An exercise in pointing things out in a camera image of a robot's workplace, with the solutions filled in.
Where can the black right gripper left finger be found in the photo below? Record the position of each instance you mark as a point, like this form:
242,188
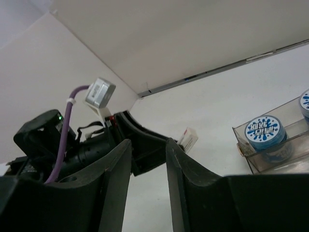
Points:
90,200

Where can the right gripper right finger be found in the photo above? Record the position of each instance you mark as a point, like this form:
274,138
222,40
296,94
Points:
202,201

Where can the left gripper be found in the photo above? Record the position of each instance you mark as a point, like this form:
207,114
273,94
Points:
148,147

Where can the white staples box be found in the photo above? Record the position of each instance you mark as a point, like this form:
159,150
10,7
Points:
188,139

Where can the blue round jar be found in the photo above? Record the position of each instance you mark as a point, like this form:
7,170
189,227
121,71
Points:
267,135
304,104

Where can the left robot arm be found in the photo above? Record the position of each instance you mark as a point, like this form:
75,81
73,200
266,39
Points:
39,139

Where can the clear three-drawer organizer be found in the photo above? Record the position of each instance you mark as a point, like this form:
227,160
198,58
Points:
297,130

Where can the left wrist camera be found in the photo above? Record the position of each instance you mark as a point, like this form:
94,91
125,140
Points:
97,97

